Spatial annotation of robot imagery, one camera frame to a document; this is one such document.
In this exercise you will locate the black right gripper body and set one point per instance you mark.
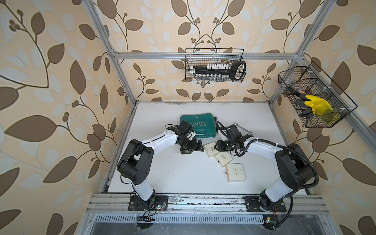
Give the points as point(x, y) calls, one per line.
point(225, 145)

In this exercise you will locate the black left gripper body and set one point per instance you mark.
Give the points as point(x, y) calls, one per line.
point(189, 145)

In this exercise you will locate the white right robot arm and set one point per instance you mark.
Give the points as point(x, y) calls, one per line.
point(296, 171)

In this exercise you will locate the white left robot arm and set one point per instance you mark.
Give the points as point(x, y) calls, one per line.
point(136, 160)

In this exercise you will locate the large cream jewelry box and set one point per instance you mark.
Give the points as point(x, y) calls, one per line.
point(235, 172)

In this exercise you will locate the silver open-end wrench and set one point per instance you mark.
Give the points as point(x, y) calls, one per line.
point(244, 129)

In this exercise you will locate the green plastic tool case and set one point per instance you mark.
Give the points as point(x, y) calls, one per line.
point(202, 124)

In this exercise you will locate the black pliers in basket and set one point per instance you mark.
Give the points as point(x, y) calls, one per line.
point(305, 110)

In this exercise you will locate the yellow rubber glove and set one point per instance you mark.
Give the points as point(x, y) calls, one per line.
point(318, 105)

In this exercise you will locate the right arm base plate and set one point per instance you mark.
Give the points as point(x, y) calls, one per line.
point(263, 204)

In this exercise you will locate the socket set rail black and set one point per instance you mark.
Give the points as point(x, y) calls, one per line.
point(231, 72)

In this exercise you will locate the black wire basket back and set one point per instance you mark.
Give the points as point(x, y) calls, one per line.
point(204, 56)

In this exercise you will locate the black wire basket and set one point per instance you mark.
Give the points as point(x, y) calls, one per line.
point(313, 80)
point(204, 56)

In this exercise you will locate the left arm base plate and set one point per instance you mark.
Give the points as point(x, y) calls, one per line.
point(148, 202)

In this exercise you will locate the black wire basket right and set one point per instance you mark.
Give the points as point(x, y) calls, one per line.
point(313, 80)

